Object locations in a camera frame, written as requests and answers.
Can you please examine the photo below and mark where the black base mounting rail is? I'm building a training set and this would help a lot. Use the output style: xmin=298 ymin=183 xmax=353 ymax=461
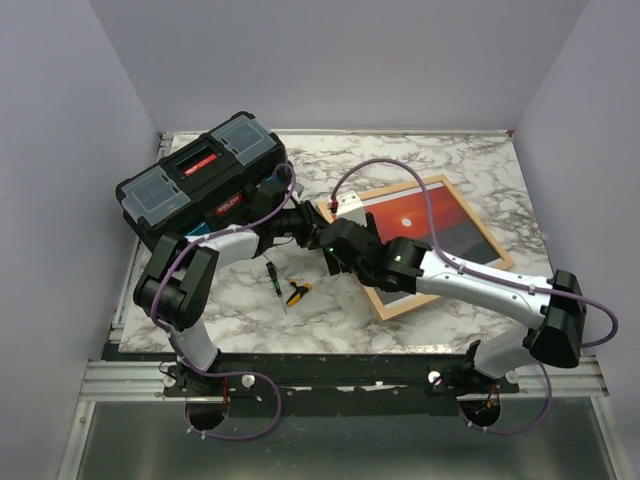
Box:
xmin=164 ymin=353 xmax=519 ymax=417

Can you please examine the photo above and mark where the black plastic toolbox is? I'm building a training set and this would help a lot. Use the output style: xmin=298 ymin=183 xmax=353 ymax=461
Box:
xmin=115 ymin=111 xmax=287 ymax=250

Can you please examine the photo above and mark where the green black screwdriver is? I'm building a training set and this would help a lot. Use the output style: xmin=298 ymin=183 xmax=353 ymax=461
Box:
xmin=266 ymin=261 xmax=287 ymax=313

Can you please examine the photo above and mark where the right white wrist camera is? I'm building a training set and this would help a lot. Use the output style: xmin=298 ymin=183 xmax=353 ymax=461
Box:
xmin=329 ymin=190 xmax=366 ymax=226

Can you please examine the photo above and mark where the yellow black hex key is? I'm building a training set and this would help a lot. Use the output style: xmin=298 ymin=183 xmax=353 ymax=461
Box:
xmin=286 ymin=279 xmax=312 ymax=307

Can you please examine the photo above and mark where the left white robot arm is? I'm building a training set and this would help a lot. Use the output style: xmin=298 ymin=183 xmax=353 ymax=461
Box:
xmin=133 ymin=181 xmax=328 ymax=395

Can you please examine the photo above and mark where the aluminium extrusion rail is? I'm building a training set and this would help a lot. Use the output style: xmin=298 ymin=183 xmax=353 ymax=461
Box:
xmin=79 ymin=361 xmax=175 ymax=402

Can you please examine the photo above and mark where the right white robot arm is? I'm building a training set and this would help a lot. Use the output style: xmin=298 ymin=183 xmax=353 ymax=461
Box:
xmin=319 ymin=218 xmax=586 ymax=395

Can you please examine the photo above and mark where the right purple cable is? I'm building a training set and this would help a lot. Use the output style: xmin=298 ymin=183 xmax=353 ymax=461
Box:
xmin=331 ymin=158 xmax=619 ymax=434

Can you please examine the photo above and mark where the wooden picture frame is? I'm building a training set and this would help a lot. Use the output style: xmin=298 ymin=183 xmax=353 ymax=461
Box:
xmin=316 ymin=173 xmax=516 ymax=322

